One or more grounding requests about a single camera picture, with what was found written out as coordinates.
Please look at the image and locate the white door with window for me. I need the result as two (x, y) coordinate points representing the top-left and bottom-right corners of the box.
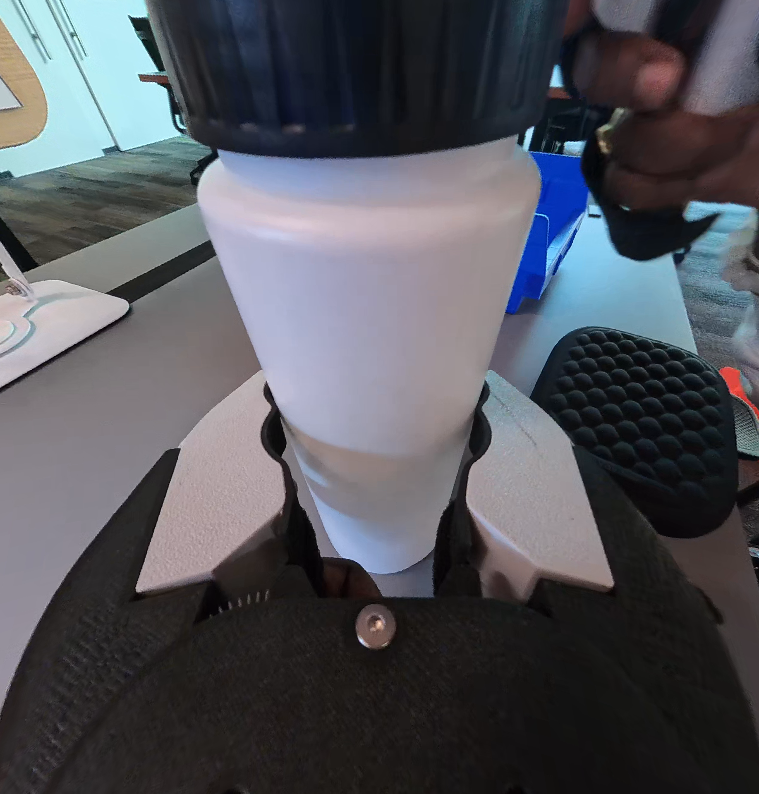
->
(44, 0), (121, 153)

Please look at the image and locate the wooden top office desk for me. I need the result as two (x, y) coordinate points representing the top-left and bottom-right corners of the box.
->
(137, 72), (188, 134)

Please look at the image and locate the person's left hand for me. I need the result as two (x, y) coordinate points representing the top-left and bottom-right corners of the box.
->
(322, 557), (381, 599)

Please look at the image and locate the black honeycomb seat cushion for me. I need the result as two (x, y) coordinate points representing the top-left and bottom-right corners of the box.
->
(531, 327), (740, 539)

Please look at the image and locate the black ribbed bottle lid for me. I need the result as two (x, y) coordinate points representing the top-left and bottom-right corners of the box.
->
(145, 0), (569, 159)

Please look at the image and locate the blue plastic bin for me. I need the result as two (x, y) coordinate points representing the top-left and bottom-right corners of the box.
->
(505, 151), (589, 315)

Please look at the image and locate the orange plastic object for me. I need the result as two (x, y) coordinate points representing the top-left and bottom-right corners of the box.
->
(719, 366), (759, 472)

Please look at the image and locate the person's right hand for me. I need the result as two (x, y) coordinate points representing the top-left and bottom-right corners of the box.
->
(578, 34), (759, 212)

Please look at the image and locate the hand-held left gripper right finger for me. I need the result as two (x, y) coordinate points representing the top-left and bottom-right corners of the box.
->
(466, 370), (616, 607)

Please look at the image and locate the instruction sign on white stand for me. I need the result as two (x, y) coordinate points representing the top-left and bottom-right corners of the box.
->
(0, 0), (131, 399)

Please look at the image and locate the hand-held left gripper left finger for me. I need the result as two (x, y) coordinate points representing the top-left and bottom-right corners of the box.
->
(134, 371), (296, 598)

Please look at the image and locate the white plastic bottle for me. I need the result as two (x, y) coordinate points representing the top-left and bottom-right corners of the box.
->
(196, 133), (543, 574)

